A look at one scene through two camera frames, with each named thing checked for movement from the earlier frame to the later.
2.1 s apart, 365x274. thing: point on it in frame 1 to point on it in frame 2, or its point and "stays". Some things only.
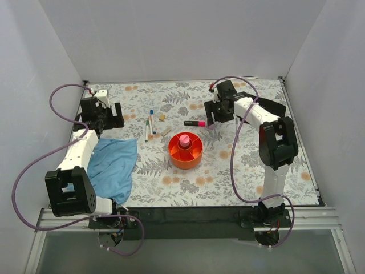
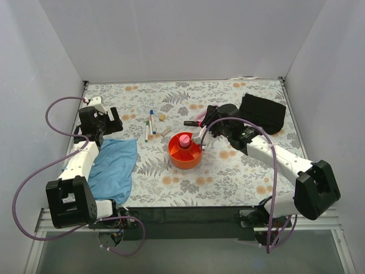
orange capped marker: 150,130 stays
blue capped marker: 154,132 stays
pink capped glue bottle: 184,140 stays
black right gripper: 214,108 to 213,115
